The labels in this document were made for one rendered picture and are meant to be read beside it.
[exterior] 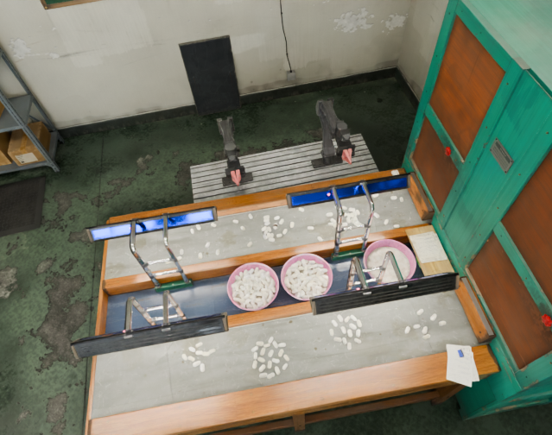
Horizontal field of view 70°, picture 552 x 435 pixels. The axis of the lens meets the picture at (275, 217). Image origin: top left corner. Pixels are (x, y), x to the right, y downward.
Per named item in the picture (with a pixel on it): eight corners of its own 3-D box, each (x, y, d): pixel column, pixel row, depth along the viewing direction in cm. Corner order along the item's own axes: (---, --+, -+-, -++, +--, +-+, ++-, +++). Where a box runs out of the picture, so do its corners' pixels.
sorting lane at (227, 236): (109, 237, 233) (108, 236, 231) (409, 185, 240) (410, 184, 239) (104, 283, 216) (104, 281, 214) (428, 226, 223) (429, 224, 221)
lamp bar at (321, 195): (285, 197, 201) (284, 187, 195) (404, 176, 204) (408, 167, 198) (288, 209, 197) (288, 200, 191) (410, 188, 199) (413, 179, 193)
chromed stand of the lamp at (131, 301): (156, 330, 203) (123, 293, 167) (194, 323, 204) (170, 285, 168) (155, 368, 192) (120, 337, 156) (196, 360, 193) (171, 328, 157)
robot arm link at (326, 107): (346, 127, 218) (331, 92, 235) (330, 130, 218) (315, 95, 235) (344, 143, 228) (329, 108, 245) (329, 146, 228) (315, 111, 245)
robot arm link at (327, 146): (335, 156, 251) (330, 104, 237) (325, 158, 250) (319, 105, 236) (333, 154, 256) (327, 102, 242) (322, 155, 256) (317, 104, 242)
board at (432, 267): (404, 230, 217) (405, 229, 216) (431, 225, 218) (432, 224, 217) (428, 285, 198) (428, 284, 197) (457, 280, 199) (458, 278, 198)
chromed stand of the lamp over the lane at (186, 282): (156, 261, 226) (128, 217, 190) (192, 255, 227) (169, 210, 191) (156, 293, 215) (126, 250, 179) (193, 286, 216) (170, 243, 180)
